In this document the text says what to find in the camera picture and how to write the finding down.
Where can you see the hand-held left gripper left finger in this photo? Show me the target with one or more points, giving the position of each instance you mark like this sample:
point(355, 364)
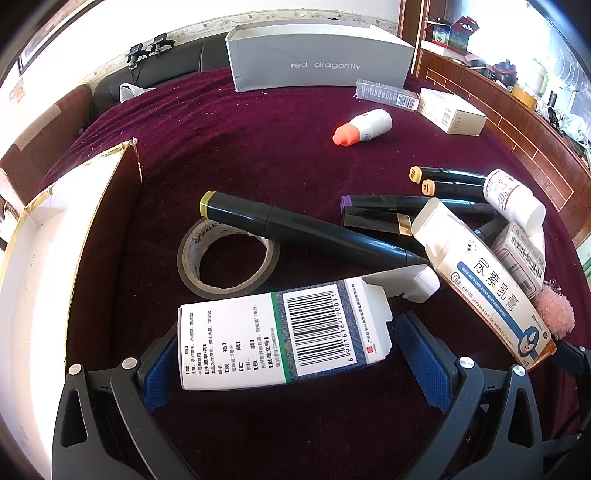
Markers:
point(157, 378)

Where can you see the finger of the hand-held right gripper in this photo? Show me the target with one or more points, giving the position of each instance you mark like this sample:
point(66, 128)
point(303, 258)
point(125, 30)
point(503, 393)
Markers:
point(575, 355)

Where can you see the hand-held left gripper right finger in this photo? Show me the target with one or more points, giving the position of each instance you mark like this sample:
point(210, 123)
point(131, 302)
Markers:
point(425, 360)

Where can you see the pink puff brush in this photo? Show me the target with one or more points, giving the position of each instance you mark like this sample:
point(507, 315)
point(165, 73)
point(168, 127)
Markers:
point(554, 314)

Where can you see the long white blue carton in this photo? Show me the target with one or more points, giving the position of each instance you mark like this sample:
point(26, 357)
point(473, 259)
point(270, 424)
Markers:
point(480, 286)

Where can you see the brown tape roll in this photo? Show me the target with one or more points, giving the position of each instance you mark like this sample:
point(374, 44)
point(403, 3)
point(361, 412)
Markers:
point(217, 290)

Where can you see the blue green medicine box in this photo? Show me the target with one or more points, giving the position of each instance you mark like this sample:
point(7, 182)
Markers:
point(258, 337)

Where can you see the white carton pink lines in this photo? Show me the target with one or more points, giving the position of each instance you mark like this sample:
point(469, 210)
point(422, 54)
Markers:
point(521, 258)

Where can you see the black marker grey cap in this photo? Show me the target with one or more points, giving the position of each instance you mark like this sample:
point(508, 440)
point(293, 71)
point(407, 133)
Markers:
point(489, 228)

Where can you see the black gold lipstick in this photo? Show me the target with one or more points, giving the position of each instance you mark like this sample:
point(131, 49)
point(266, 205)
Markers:
point(369, 219)

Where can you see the gold-rimmed white box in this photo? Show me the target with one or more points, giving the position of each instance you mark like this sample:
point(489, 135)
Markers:
point(27, 277)

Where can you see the black marker purple cap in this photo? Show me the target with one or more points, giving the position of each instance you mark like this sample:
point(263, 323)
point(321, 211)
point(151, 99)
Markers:
point(378, 202)

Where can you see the black marker tan cap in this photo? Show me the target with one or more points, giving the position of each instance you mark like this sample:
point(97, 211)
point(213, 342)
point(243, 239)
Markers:
point(455, 188)
point(448, 174)

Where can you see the white pill bottle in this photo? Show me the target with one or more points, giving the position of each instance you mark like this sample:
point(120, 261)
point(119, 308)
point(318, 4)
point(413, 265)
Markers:
point(508, 194)

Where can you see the black marker olive cap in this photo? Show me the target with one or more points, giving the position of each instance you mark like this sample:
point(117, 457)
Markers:
point(300, 226)

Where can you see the white bottle orange cap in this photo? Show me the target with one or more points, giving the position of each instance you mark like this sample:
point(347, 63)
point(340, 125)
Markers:
point(374, 122)

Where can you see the clear plastic bag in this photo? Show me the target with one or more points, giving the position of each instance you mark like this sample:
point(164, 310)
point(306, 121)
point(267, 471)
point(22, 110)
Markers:
point(575, 129)

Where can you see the burgundy velvet tablecloth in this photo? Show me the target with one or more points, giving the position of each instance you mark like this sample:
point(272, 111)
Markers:
point(277, 147)

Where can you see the yellow box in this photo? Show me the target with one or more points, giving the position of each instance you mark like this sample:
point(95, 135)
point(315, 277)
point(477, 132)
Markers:
point(524, 97)

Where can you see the purple grey small carton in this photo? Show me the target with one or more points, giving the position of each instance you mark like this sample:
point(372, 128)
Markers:
point(383, 92)

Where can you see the wooden cabinet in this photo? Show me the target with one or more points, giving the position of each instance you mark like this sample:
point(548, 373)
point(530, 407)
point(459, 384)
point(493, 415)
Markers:
point(485, 92)

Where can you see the red fabric armchair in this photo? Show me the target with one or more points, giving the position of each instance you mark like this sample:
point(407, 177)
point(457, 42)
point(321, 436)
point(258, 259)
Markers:
point(60, 115)

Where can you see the pale green jar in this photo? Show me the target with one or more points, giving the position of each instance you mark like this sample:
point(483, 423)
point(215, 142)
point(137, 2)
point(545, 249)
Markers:
point(540, 76)

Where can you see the white plastic bag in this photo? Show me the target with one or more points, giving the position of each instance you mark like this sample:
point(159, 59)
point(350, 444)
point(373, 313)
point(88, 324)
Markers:
point(131, 92)

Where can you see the red pot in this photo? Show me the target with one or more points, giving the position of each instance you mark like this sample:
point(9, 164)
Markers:
point(505, 74)

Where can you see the grey shoe box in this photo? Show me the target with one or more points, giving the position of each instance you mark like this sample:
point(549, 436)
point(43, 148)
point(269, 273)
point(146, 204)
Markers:
point(323, 64)

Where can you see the black leather sofa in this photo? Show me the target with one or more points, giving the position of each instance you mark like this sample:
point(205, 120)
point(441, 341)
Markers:
point(184, 60)

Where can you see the red black box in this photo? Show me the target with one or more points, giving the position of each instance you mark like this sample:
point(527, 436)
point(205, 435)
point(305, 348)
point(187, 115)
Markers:
point(464, 30)

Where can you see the small wall plaque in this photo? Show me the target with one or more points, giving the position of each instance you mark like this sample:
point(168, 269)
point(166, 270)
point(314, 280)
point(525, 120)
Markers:
point(17, 93)

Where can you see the black clamp mount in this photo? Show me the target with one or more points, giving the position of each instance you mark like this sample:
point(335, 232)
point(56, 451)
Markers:
point(162, 44)
point(137, 55)

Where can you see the framed wall picture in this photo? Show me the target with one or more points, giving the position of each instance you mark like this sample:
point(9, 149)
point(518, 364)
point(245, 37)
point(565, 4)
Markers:
point(34, 46)

